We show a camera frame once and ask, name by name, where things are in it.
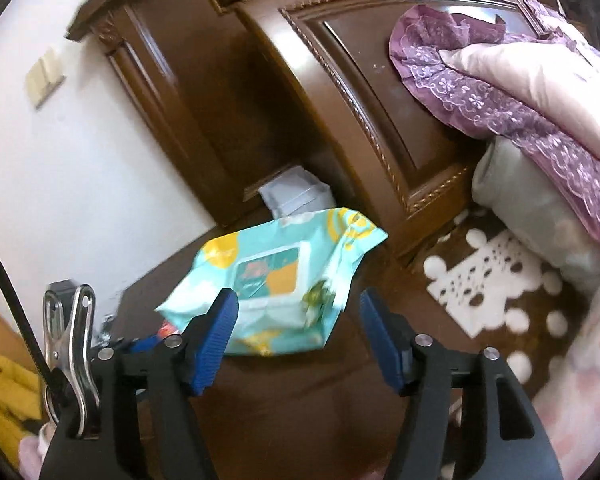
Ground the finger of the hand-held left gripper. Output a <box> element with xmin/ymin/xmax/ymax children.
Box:
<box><xmin>122</xmin><ymin>335</ymin><xmax>164</xmax><ymax>357</ymax></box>

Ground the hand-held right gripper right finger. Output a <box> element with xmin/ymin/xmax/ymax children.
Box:
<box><xmin>359</xmin><ymin>287</ymin><xmax>563</xmax><ymax>480</ymax></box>

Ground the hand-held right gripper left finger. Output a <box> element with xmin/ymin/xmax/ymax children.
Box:
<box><xmin>39</xmin><ymin>287</ymin><xmax>240</xmax><ymax>480</ymax></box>

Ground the teal wet wipes pack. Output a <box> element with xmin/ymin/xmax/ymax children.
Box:
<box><xmin>155</xmin><ymin>206</ymin><xmax>389</xmax><ymax>357</ymax></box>

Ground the person's left forearm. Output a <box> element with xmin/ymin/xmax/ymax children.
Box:
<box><xmin>19</xmin><ymin>422</ymin><xmax>56</xmax><ymax>480</ymax></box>

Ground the metal spring clip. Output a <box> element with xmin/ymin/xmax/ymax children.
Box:
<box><xmin>42</xmin><ymin>284</ymin><xmax>104</xmax><ymax>439</ymax></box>

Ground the dark wooden nightstand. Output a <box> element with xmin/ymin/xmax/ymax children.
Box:
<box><xmin>115</xmin><ymin>230</ymin><xmax>461</xmax><ymax>480</ymax></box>

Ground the brown white-dotted bed sheet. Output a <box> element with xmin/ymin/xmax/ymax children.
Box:
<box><xmin>405</xmin><ymin>207</ymin><xmax>600</xmax><ymax>397</ymax></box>

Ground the yellow cloth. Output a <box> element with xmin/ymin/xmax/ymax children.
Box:
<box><xmin>0</xmin><ymin>344</ymin><xmax>44</xmax><ymax>466</ymax></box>

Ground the white cardboard box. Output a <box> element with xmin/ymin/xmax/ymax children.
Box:
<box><xmin>257</xmin><ymin>164</ymin><xmax>331</xmax><ymax>219</ymax></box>

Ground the grey pillow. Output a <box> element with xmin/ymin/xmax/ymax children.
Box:
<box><xmin>471</xmin><ymin>137</ymin><xmax>600</xmax><ymax>294</ymax></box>

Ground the pink patterned blanket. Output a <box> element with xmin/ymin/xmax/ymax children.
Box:
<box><xmin>520</xmin><ymin>260</ymin><xmax>600</xmax><ymax>480</ymax></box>

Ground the carved wooden headboard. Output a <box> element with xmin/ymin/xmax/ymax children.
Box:
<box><xmin>65</xmin><ymin>0</ymin><xmax>571</xmax><ymax>262</ymax></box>

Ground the purple lace-trimmed quilt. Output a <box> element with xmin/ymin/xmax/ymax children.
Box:
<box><xmin>389</xmin><ymin>0</ymin><xmax>600</xmax><ymax>257</ymax></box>

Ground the black braided cable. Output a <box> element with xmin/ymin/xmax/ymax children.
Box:
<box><xmin>0</xmin><ymin>232</ymin><xmax>64</xmax><ymax>397</ymax></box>

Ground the beige wall switch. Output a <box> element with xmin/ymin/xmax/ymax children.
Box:
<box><xmin>24</xmin><ymin>46</ymin><xmax>66</xmax><ymax>110</ymax></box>

